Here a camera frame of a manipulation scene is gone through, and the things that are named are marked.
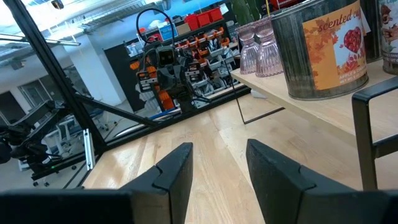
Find red storage bin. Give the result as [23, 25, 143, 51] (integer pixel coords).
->
[198, 11, 212, 27]
[185, 14, 200, 31]
[210, 7, 223, 22]

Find black wall panel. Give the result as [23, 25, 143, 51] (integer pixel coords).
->
[103, 43, 147, 113]

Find brown cardboard box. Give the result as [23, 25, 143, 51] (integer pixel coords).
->
[176, 22, 192, 35]

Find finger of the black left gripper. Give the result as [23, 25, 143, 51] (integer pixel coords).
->
[158, 67, 175, 94]
[172, 67, 187, 94]

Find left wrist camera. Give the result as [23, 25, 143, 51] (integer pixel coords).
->
[155, 45, 176, 67]

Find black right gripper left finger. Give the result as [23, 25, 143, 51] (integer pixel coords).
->
[119, 142, 195, 224]

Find wooden shelf riser black legs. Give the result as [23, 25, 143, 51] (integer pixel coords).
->
[223, 57, 398, 192]

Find rack of orange storage bins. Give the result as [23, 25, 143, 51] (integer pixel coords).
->
[174, 26, 242, 94]

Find metal candle tin orange label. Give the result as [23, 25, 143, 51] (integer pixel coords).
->
[270, 0, 370, 101]

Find silver left base bracket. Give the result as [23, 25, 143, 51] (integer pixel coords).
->
[83, 128, 96, 172]

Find black equipment with green light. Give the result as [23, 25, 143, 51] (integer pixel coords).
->
[0, 99, 74, 182]

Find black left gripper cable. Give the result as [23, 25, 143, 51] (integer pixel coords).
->
[136, 7, 175, 50]

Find glass jar with silver lid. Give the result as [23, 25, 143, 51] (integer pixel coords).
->
[376, 0, 398, 76]

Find red crate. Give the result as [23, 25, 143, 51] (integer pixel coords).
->
[269, 0, 308, 11]

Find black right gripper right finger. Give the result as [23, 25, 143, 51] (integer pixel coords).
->
[245, 138, 389, 224]

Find blue box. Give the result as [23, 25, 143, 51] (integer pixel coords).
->
[158, 23, 178, 41]

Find green cactus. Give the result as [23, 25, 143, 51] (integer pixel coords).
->
[231, 0, 265, 26]

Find black metal table frame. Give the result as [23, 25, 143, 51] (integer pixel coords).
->
[0, 0, 253, 191]

